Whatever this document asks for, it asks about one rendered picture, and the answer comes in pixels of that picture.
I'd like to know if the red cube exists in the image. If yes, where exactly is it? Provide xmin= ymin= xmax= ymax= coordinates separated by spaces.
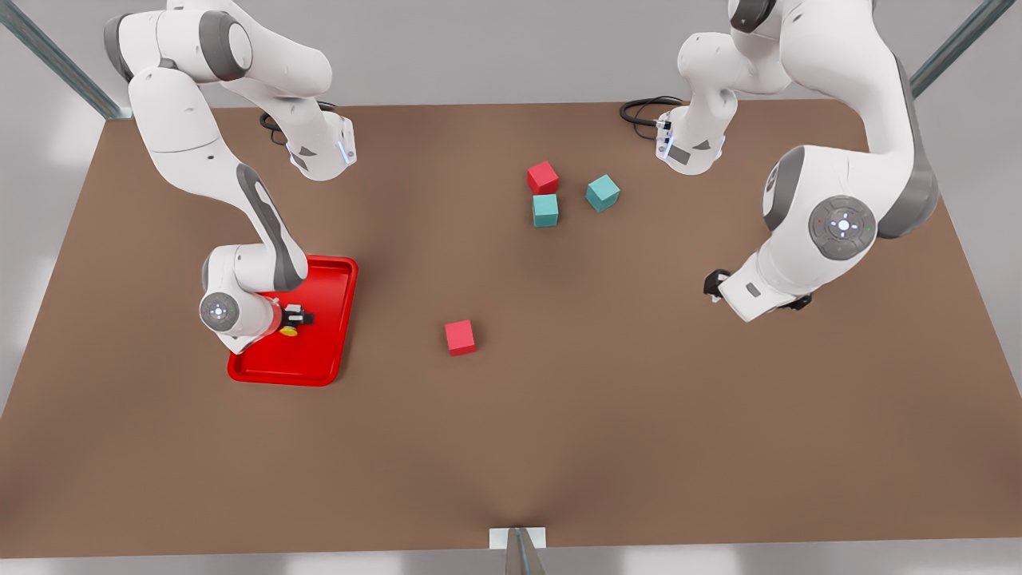
xmin=526 ymin=161 xmax=561 ymax=196
xmin=444 ymin=319 xmax=477 ymax=357

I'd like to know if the silver frame post with foot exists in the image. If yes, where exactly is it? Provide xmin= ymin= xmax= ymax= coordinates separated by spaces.
xmin=489 ymin=526 xmax=549 ymax=575

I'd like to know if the red plastic tray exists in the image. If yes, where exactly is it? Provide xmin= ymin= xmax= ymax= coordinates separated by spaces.
xmin=228 ymin=255 xmax=359 ymax=387

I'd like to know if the black cable loop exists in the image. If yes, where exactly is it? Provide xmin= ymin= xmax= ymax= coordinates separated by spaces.
xmin=259 ymin=100 xmax=338 ymax=147
xmin=620 ymin=96 xmax=689 ymax=142

